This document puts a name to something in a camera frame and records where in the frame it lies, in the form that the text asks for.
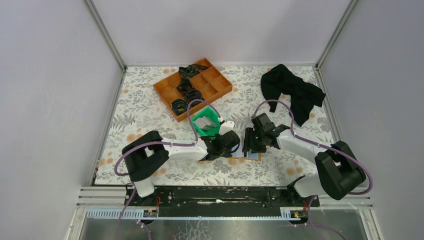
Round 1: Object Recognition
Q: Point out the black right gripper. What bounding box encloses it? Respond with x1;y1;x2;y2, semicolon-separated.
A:
241;127;266;154

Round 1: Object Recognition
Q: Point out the orange leather card holder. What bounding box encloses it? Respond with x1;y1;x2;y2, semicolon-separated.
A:
230;149;262;161

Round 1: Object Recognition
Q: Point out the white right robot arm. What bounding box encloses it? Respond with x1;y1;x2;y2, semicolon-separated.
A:
243;113;367;206

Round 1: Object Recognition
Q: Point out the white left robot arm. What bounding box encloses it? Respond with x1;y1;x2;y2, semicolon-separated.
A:
121;130;241;206

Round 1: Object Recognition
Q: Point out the stack of white cards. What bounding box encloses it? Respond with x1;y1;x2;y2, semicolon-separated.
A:
194;116;218;132

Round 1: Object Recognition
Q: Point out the green plastic bin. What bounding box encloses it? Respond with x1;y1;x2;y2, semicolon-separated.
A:
191;106;221;137

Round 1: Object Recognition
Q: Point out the black cloth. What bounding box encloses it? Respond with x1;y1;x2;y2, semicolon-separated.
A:
260;64;326;127

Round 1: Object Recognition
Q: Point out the rolled dark belt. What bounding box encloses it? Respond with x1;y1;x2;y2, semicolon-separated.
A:
184;88;204;104
176;78;194;97
170;98;189;116

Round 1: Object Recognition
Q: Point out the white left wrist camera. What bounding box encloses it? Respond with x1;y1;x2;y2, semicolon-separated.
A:
218;116;235;135

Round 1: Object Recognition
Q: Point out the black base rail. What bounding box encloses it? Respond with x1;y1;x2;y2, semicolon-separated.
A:
124;186;320;218

